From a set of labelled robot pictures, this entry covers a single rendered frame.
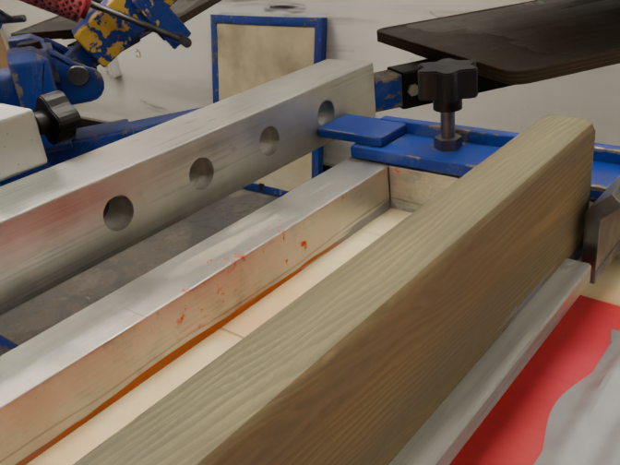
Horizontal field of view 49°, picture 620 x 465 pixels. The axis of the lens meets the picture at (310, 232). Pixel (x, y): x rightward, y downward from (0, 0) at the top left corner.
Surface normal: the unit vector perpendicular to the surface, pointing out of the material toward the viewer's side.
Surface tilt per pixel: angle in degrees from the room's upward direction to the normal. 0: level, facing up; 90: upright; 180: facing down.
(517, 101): 90
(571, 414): 35
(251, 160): 90
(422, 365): 90
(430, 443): 0
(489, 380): 0
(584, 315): 0
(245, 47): 80
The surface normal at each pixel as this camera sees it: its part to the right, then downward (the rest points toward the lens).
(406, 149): -0.10, -0.89
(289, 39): -0.64, 0.25
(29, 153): 0.78, 0.21
